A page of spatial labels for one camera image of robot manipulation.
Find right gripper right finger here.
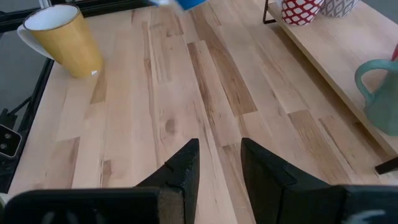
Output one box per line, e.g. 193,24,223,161
241,138,346,224

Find grey white ikat mug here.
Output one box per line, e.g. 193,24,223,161
320,0,360,18

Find wooden shelf black frame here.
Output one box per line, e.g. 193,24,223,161
262,0,398,175

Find red white lattice mug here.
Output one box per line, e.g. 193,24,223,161
280,0,325,26

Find cream white mug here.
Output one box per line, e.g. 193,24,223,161
17,3,104,78

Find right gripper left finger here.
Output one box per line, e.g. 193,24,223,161
136,138,200,224

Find blue mug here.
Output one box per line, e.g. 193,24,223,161
149,0,208,11

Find pale teal green mug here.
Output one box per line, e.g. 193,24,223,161
354,58,398,137

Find black table-level camera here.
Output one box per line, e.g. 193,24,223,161
0,123,23,159

